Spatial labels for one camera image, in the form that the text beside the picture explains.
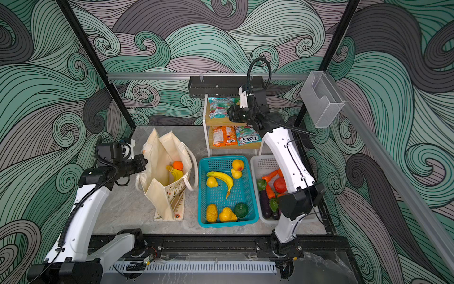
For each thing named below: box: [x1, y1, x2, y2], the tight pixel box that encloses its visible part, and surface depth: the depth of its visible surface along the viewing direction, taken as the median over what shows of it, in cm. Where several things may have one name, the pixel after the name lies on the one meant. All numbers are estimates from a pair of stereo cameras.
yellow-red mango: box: [231, 159, 245, 171], surface depth 92 cm
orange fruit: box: [172, 160, 184, 171], surface depth 96 cm
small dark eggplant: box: [271, 208, 281, 221], surface depth 81 cm
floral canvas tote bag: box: [135, 128, 199, 221], surface depth 80 cm
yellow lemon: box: [231, 168, 243, 180], surface depth 94 cm
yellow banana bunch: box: [165, 164, 184, 182], surface depth 92 cm
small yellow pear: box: [206, 176, 219, 189], surface depth 92 cm
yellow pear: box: [219, 207, 238, 223], surface depth 79 cm
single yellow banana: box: [206, 170, 234, 200], surface depth 92 cm
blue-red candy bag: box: [208, 97, 241, 119], surface depth 80 cm
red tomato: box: [273, 176, 287, 194], surface depth 88 cm
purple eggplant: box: [259, 189, 272, 219], surface depth 81 cm
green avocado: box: [233, 202, 249, 218], surface depth 81 cm
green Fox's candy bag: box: [235, 125, 262, 147], surface depth 92 cm
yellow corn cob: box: [206, 203, 218, 223], surface depth 80 cm
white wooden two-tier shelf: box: [202, 94, 262, 157], surface depth 80 cm
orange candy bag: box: [212, 125, 238, 148], surface depth 93 cm
